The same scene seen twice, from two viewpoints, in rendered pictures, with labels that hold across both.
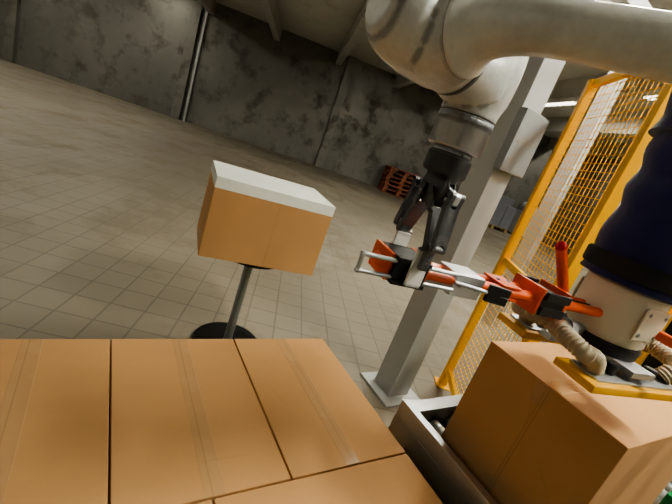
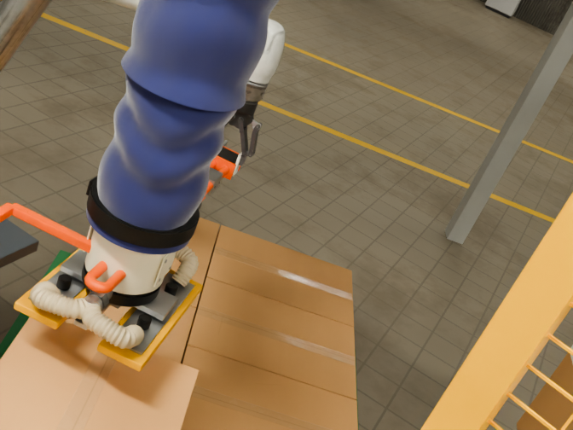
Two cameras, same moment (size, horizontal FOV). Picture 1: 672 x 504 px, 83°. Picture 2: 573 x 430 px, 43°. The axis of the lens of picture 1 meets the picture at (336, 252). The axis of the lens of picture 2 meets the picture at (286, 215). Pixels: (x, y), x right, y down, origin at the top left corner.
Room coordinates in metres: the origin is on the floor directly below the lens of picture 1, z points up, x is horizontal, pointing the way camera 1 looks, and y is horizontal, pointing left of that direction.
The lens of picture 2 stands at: (1.72, -1.68, 2.09)
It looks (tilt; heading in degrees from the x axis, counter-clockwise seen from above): 28 degrees down; 117
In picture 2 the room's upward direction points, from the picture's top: 23 degrees clockwise
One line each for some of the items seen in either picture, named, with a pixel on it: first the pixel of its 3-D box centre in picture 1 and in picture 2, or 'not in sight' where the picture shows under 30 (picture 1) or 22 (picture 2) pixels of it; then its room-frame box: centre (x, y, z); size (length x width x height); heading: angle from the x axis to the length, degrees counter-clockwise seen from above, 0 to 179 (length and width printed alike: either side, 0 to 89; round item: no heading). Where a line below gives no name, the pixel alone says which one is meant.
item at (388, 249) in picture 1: (399, 262); (225, 162); (0.67, -0.12, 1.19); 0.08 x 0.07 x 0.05; 113
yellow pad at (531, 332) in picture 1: (559, 328); (156, 310); (0.98, -0.64, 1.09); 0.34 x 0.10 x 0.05; 113
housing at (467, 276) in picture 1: (458, 280); (206, 179); (0.71, -0.24, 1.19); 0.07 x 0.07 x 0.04; 23
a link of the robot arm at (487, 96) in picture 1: (484, 63); (262, 48); (0.65, -0.11, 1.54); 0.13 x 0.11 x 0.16; 133
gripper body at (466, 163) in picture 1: (440, 179); (240, 111); (0.66, -0.12, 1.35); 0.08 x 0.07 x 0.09; 22
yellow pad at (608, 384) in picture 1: (626, 374); (79, 271); (0.80, -0.71, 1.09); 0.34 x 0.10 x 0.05; 113
